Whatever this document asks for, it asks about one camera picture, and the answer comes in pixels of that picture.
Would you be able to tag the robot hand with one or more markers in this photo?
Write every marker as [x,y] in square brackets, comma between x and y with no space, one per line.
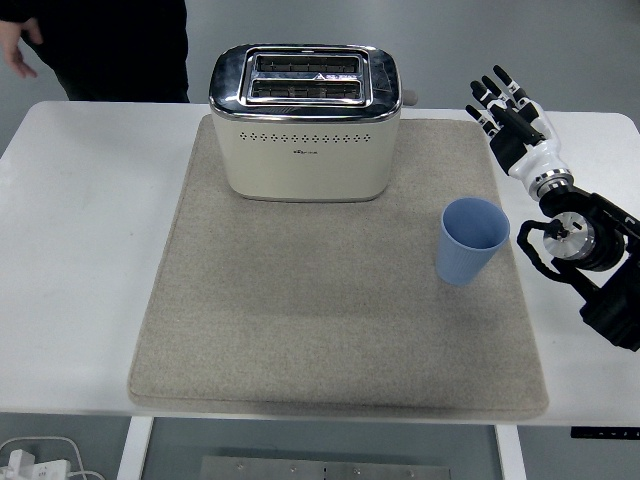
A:
[537,157]

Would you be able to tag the blue ribbed plastic cup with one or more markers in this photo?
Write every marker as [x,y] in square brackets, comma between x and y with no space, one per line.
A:
[462,260]

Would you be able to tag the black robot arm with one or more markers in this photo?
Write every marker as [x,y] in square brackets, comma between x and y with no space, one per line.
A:
[605,250]

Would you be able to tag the cream and chrome toaster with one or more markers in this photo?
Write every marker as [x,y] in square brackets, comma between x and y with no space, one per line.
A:
[305,165]

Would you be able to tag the beige fabric mat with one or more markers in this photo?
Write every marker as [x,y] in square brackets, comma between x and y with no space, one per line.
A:
[310,310]

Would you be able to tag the black table control panel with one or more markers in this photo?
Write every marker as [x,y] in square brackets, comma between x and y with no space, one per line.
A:
[605,433]

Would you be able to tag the white table leg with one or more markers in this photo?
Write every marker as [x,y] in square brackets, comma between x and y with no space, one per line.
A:
[511,452]
[134,447]

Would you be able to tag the grey metal plate with screws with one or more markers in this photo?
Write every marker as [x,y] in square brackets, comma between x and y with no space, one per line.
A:
[325,470]

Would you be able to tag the person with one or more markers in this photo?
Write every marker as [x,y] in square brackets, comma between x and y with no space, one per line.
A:
[115,45]

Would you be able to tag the person's hand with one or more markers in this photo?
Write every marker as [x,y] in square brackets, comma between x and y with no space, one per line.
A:
[12,47]

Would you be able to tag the white power strip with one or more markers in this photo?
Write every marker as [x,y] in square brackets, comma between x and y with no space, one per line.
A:
[35,469]

